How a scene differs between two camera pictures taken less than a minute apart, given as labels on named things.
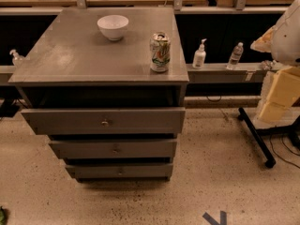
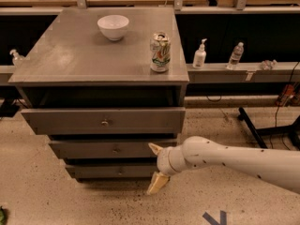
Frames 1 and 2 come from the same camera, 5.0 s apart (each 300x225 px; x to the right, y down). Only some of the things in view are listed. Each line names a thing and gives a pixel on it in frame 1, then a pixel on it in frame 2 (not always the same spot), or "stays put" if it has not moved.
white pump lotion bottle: x=200 y=56 stays put
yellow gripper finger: x=264 y=42 → x=171 y=160
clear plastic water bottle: x=235 y=56 stays put
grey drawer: x=113 y=148 stays put
